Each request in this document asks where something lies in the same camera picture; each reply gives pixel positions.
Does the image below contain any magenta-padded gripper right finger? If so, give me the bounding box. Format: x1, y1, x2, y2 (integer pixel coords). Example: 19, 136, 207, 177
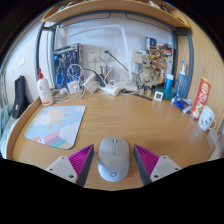
133, 143, 182, 186

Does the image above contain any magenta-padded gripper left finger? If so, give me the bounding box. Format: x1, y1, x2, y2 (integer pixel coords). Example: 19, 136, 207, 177
45, 143, 95, 188

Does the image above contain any grey computer mouse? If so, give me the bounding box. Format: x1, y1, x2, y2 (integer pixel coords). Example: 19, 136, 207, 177
97, 136, 131, 183

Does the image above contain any pastel cloud print mouse pad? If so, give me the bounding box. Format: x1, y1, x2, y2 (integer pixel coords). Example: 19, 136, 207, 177
23, 105, 87, 151

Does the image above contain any translucent plastic cup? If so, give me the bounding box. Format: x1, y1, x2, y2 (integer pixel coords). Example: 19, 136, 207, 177
205, 127, 224, 160

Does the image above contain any plaid bedding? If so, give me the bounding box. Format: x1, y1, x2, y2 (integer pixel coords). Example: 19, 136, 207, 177
0, 117, 18, 158

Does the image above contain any blue packet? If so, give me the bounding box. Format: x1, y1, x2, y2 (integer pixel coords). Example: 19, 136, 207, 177
173, 97, 194, 114

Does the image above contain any white mug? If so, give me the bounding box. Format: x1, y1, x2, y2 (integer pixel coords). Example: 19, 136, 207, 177
197, 105, 217, 132

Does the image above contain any small white cube clock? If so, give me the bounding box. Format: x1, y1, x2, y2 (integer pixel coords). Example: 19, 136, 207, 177
153, 90, 164, 102

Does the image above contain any teal round container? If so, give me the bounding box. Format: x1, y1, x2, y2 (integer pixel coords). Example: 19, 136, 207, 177
162, 87, 174, 101

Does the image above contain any teal blanket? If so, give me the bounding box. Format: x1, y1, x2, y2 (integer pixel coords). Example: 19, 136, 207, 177
0, 104, 14, 141

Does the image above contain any white red-pump lotion bottle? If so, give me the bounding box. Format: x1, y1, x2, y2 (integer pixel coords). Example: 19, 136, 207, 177
36, 68, 54, 107

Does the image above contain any red chip can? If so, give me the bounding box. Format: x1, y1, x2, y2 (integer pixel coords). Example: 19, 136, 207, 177
189, 76, 212, 121

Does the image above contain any white charger block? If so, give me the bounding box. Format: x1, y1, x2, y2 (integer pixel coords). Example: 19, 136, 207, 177
84, 73, 101, 94
67, 80, 81, 95

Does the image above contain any black bag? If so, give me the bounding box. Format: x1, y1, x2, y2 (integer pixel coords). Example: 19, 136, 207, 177
11, 75, 31, 120

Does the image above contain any blue tube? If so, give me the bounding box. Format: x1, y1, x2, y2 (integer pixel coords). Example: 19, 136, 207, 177
164, 73, 175, 98

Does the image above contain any blue spray bottle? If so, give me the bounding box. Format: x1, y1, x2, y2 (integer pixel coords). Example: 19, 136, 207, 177
174, 59, 190, 100

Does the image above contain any white power strip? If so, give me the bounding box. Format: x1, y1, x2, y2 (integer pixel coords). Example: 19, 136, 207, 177
99, 84, 121, 97

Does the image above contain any brown tree creature figurine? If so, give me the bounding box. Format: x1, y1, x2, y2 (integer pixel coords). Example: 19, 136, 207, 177
138, 54, 158, 98

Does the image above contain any metal cup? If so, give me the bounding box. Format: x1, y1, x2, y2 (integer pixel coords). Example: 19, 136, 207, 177
99, 65, 114, 84

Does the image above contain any blue robot model kit box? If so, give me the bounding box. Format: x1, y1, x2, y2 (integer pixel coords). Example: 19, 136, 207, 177
53, 43, 84, 90

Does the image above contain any colourful printed box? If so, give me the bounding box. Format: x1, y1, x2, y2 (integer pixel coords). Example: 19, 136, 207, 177
145, 36, 174, 84

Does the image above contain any white desk lamp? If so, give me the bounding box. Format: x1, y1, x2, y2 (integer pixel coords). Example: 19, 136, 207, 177
64, 24, 140, 94

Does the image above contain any white wall switch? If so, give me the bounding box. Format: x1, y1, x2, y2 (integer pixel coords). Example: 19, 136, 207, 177
18, 57, 27, 69

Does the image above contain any white wall socket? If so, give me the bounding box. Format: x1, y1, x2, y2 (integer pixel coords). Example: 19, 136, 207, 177
86, 46, 102, 63

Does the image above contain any grey metal shelf frame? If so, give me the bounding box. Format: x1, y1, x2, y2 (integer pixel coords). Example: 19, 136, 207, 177
34, 9, 194, 99

